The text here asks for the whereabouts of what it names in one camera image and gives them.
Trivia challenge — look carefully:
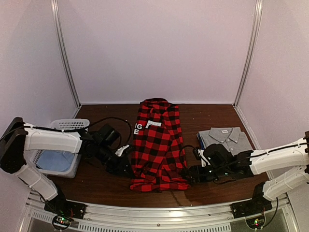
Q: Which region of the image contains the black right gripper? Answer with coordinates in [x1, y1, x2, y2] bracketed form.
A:
[183, 165, 229, 184]

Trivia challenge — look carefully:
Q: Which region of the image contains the red black plaid shirt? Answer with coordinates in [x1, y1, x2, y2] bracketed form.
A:
[130, 98, 190, 192]

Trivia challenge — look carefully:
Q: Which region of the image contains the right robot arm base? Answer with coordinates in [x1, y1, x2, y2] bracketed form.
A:
[231, 182, 272, 230]

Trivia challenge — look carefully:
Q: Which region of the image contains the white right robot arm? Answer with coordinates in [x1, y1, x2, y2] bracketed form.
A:
[181, 132, 309, 214]

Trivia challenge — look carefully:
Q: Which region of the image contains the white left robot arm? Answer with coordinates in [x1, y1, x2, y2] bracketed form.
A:
[0, 117, 134, 215]

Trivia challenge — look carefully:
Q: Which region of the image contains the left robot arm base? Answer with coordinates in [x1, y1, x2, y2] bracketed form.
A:
[40, 188, 86, 231]

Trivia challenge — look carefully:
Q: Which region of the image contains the grey folded button shirt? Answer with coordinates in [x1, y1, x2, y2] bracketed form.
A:
[198, 127, 253, 156]

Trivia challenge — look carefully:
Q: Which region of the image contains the white plastic laundry basket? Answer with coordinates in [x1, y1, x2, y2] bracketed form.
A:
[28, 118, 90, 178]

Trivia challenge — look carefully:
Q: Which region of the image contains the light blue folded shirt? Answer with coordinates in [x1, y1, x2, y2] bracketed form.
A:
[36, 150, 75, 172]

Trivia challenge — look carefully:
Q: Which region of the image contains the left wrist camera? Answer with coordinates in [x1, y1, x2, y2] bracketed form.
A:
[93, 123, 130, 158]

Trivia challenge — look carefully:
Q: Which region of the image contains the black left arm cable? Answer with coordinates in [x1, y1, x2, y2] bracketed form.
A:
[85, 117, 133, 148]

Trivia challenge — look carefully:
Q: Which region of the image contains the aluminium front rail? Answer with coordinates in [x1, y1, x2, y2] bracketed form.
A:
[17, 191, 300, 232]

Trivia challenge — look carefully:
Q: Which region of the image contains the aluminium corner post right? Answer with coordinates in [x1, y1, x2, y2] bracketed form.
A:
[233, 0, 263, 108]

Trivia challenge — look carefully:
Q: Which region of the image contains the aluminium corner post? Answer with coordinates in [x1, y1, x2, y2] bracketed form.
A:
[51, 0, 81, 107]
[233, 0, 263, 108]

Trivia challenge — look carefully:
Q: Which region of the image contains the aluminium corner post left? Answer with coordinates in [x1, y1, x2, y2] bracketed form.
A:
[51, 0, 81, 107]

